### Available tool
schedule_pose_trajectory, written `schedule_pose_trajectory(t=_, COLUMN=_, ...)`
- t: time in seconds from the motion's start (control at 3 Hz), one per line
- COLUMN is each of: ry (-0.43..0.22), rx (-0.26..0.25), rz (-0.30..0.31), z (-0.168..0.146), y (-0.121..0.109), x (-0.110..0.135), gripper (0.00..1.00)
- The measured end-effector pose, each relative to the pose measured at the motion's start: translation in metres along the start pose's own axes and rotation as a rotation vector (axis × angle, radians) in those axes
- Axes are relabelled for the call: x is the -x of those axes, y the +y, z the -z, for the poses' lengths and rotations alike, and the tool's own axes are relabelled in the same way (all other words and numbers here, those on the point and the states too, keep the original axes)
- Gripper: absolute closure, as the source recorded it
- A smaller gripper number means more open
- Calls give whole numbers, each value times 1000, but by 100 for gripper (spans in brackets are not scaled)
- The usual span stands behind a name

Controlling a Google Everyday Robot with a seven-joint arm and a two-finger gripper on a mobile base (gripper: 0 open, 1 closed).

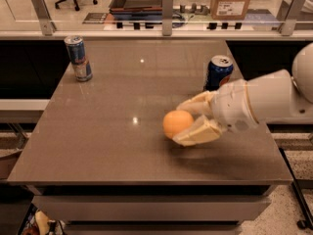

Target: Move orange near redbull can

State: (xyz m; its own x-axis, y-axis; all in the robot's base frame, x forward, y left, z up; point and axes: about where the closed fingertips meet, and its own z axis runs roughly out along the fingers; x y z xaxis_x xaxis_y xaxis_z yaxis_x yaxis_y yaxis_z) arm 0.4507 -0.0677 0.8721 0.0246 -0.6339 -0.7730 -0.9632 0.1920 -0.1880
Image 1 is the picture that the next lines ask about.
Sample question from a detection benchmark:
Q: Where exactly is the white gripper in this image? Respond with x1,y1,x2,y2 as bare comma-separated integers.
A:
172,79,258,146

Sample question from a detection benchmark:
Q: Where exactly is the orange fruit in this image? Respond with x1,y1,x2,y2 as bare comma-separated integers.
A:
162,111,194,139

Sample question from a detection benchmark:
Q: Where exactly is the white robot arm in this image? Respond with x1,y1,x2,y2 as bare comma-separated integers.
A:
173,44,313,146

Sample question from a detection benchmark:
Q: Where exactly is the blue pepsi can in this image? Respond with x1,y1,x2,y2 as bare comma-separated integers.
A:
203,55,234,91

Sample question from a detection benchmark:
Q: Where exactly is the red bull can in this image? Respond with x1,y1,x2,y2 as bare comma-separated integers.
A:
65,35,92,82

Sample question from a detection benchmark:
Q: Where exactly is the cardboard box with label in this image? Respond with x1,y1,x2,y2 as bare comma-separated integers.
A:
210,0,250,20

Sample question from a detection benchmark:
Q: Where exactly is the middle metal glass bracket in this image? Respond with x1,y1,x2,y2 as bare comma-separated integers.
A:
162,0,173,36

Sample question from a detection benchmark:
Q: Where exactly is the metal glass bracket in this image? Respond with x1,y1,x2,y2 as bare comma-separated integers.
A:
162,0,173,36
278,0,306,36
31,0,56,36

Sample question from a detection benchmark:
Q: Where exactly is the right metal glass bracket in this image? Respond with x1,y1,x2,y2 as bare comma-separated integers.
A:
278,0,306,36

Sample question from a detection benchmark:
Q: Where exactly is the left metal glass bracket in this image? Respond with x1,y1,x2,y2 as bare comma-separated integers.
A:
31,0,56,36

